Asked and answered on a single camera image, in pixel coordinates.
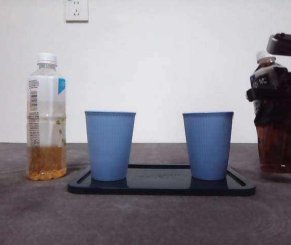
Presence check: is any dark oolong tea bottle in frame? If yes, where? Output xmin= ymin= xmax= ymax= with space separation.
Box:
xmin=249 ymin=50 xmax=291 ymax=175

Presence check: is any clear bottle with yellow tea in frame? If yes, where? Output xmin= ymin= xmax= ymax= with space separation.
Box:
xmin=27 ymin=53 xmax=68 ymax=181

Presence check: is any blue ribbed plastic cup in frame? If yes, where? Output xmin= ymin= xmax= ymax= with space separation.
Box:
xmin=182 ymin=111 xmax=235 ymax=181
xmin=84 ymin=110 xmax=137 ymax=182

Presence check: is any dark blue-green plastic tray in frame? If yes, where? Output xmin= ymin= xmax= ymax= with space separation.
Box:
xmin=67 ymin=164 xmax=256 ymax=197

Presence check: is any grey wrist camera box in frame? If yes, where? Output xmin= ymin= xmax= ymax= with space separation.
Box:
xmin=266 ymin=33 xmax=291 ymax=58

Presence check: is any white wall socket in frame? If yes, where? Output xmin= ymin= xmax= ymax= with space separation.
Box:
xmin=65 ymin=0 xmax=89 ymax=23

